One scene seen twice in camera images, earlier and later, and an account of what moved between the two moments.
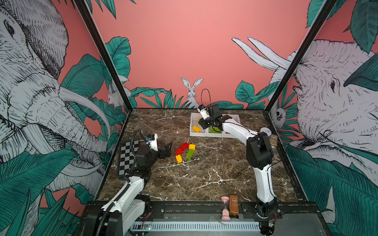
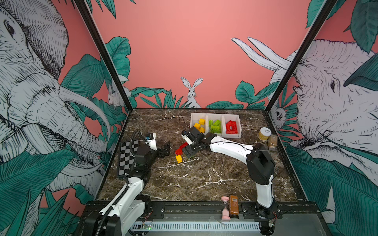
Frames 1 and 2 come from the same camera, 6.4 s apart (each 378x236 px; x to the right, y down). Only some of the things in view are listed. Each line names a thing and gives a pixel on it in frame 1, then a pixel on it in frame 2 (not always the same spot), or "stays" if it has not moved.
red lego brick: [178, 152] stays
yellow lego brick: [179, 159] stays
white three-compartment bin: [196, 130] stays
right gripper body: [207, 123] → [192, 149]
